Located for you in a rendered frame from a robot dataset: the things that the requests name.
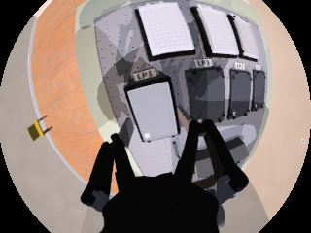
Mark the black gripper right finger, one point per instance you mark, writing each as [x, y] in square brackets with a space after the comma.
[230, 178]

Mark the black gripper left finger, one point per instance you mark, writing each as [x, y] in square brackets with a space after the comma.
[101, 174]

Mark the grey button panel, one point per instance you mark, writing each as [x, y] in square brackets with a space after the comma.
[203, 165]

